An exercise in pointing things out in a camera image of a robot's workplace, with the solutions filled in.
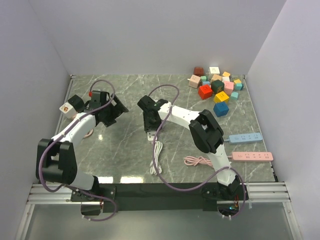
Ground beige cube plug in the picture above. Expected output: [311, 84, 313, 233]
[210, 74, 223, 83]

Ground small teal plug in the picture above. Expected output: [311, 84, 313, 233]
[230, 91, 239, 101]

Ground blue cube plug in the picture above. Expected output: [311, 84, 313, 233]
[213, 101, 229, 117]

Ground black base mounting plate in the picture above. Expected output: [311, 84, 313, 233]
[71, 182, 249, 215]

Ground light pink cube plug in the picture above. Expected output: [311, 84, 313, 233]
[188, 74, 201, 89]

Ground light blue power strip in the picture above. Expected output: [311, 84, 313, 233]
[229, 132, 263, 144]

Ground white cartoon cube plug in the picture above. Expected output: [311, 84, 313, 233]
[59, 102, 77, 119]

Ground small cyan plug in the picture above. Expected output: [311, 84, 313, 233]
[234, 83, 244, 91]

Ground small orange plug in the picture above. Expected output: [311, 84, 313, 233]
[222, 71, 231, 78]

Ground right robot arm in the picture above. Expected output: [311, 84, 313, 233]
[137, 95, 246, 200]

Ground white power strip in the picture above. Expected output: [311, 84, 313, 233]
[146, 131, 156, 142]

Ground aluminium rail frame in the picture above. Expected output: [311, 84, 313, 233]
[25, 74, 293, 240]

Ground maroon patterned cube plug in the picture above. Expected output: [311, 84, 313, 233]
[193, 67, 205, 77]

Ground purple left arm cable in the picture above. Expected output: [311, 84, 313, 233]
[39, 79, 119, 222]

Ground yellow cube plug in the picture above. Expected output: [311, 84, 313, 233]
[213, 91, 230, 104]

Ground dark green cube plug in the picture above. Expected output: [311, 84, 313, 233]
[210, 80, 225, 94]

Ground small blue plug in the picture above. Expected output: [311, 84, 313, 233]
[202, 81, 211, 86]

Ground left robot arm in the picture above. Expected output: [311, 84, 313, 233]
[35, 90, 128, 201]

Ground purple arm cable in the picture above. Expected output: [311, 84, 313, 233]
[147, 83, 247, 219]
[39, 79, 119, 222]

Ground pink power strip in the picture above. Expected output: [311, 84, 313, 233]
[231, 151, 274, 162]
[71, 114, 94, 139]

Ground black cube plug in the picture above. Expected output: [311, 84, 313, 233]
[67, 94, 85, 113]

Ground red cube plug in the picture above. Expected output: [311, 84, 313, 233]
[198, 84, 213, 100]

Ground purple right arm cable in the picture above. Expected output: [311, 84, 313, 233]
[147, 83, 247, 219]

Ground small yellow green plug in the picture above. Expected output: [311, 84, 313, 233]
[233, 79, 242, 85]

